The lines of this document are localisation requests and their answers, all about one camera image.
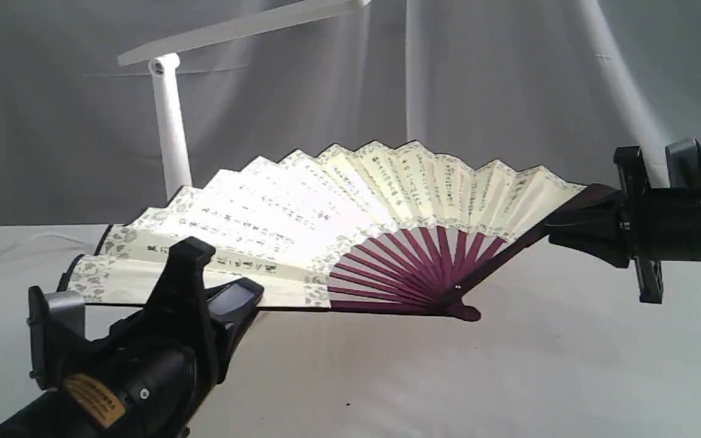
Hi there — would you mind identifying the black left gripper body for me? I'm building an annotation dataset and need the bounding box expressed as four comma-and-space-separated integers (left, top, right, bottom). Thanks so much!
31, 237, 218, 437

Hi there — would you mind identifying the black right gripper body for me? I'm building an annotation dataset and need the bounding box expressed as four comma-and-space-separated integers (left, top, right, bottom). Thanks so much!
613, 146, 701, 304

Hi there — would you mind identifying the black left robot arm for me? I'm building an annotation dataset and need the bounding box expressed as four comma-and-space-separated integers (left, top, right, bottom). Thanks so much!
0, 237, 264, 437

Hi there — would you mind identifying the white desk lamp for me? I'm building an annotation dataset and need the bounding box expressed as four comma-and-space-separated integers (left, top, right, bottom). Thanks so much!
117, 1, 370, 199

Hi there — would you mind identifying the grey backdrop curtain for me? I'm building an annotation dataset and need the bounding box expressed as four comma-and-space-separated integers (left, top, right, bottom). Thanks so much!
0, 1, 701, 225

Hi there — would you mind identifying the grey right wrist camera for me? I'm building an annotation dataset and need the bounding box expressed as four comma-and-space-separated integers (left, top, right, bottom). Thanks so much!
665, 139, 701, 192

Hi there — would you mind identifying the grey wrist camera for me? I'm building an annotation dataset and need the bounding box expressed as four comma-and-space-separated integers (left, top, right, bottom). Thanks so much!
665, 139, 701, 192
27, 286, 88, 391

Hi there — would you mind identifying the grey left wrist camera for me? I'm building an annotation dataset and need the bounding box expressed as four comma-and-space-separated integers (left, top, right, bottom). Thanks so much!
27, 286, 88, 391

